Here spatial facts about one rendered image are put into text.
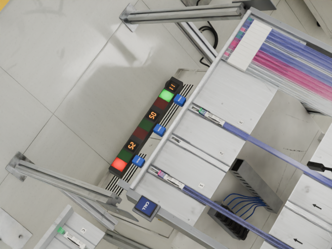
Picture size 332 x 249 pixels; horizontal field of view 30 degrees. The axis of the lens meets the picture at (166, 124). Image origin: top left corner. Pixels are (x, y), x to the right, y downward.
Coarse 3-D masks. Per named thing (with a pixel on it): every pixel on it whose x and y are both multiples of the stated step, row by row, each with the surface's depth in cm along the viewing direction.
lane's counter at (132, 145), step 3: (129, 141) 176; (132, 141) 176; (126, 144) 176; (129, 144) 176; (132, 144) 176; (135, 144) 176; (138, 144) 176; (126, 147) 175; (129, 147) 175; (132, 147) 175; (135, 147) 175; (129, 150) 175; (132, 150) 175
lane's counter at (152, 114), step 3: (150, 111) 179; (153, 111) 179; (147, 114) 179; (150, 114) 179; (153, 114) 179; (156, 114) 179; (159, 114) 179; (147, 117) 179; (150, 117) 179; (153, 117) 179; (156, 117) 179; (153, 120) 178
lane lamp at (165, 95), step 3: (165, 90) 182; (162, 93) 182; (165, 93) 181; (168, 93) 181; (171, 93) 181; (159, 96) 181; (162, 96) 181; (165, 96) 181; (168, 96) 181; (171, 96) 181; (165, 99) 181; (168, 99) 181
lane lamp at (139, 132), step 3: (138, 126) 178; (138, 129) 177; (141, 129) 177; (135, 132) 177; (138, 132) 177; (141, 132) 177; (144, 132) 177; (147, 132) 177; (135, 135) 177; (138, 135) 177; (141, 135) 177; (144, 135) 177; (141, 138) 176
